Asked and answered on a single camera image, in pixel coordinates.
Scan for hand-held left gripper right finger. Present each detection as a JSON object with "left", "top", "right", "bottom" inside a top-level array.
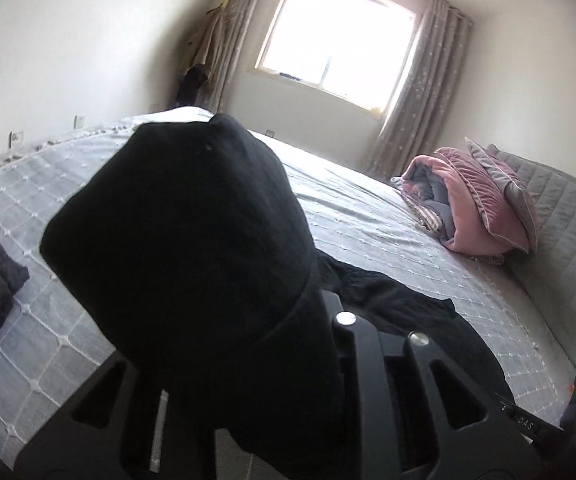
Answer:
[{"left": 324, "top": 294, "right": 544, "bottom": 477}]

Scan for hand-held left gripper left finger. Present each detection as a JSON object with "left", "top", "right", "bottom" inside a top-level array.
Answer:
[{"left": 15, "top": 352, "right": 215, "bottom": 480}]

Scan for black long coat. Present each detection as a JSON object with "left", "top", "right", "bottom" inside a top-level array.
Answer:
[{"left": 39, "top": 112, "right": 516, "bottom": 480}]

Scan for hanging clothes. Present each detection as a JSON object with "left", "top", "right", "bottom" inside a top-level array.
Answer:
[{"left": 174, "top": 0, "right": 229, "bottom": 112}]

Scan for grey padded headboard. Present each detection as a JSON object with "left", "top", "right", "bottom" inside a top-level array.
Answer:
[{"left": 488, "top": 144, "right": 576, "bottom": 361}]

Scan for bed with grey sheet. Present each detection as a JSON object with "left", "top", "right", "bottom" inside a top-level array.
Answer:
[{"left": 0, "top": 106, "right": 576, "bottom": 461}]

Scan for pink grey folded quilt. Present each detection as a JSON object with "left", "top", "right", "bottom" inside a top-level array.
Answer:
[{"left": 392, "top": 155, "right": 506, "bottom": 265}]

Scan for pink velvet pillow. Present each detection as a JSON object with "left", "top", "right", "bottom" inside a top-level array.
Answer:
[{"left": 434, "top": 147, "right": 531, "bottom": 254}]

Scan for grey velvet pillow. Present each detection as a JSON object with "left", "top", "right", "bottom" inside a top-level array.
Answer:
[{"left": 464, "top": 137, "right": 539, "bottom": 252}]

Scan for grey patterned curtain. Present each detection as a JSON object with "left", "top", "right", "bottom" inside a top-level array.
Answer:
[
  {"left": 207, "top": 0, "right": 275, "bottom": 114},
  {"left": 367, "top": 0, "right": 474, "bottom": 182}
]

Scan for window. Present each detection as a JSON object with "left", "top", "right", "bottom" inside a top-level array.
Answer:
[{"left": 254, "top": 0, "right": 419, "bottom": 122}]

